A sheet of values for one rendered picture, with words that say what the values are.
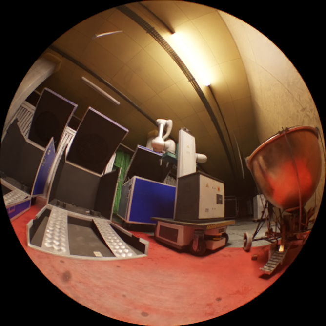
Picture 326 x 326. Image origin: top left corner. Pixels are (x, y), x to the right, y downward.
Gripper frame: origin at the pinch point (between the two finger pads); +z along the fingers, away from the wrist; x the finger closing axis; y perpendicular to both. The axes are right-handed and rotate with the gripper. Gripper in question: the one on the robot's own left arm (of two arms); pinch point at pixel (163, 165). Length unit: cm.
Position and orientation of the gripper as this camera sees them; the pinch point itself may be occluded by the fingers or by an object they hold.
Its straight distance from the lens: 205.2
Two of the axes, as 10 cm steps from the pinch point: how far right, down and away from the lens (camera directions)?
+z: -1.0, 9.0, -4.1
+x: -8.3, -3.1, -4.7
